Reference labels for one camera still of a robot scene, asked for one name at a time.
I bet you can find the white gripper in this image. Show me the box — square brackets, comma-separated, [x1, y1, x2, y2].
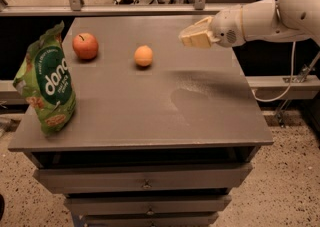
[179, 5, 246, 48]

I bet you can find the orange fruit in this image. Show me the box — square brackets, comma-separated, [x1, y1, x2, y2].
[134, 45, 153, 67]

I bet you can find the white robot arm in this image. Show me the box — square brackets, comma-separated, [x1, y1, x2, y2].
[179, 0, 320, 48]

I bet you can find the green rice chip bag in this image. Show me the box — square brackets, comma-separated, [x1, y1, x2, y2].
[13, 22, 76, 135]

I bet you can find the grey drawer cabinet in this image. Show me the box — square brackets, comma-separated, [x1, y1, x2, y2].
[8, 15, 275, 227]

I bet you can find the red apple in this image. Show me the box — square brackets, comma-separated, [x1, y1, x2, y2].
[72, 33, 99, 60]

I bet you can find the top grey drawer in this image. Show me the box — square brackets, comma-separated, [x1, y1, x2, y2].
[34, 163, 252, 194]

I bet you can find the grey drawer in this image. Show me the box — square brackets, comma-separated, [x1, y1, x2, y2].
[34, 163, 252, 194]
[65, 195, 231, 216]
[84, 212, 218, 227]

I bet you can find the middle grey drawer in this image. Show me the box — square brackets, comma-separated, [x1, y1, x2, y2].
[65, 195, 231, 216]

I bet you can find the bottom grey drawer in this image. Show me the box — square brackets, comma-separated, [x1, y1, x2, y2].
[84, 212, 218, 227]

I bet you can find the black shoe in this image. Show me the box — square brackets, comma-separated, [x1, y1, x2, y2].
[0, 194, 5, 221]

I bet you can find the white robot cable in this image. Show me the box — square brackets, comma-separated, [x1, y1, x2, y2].
[252, 40, 298, 103]

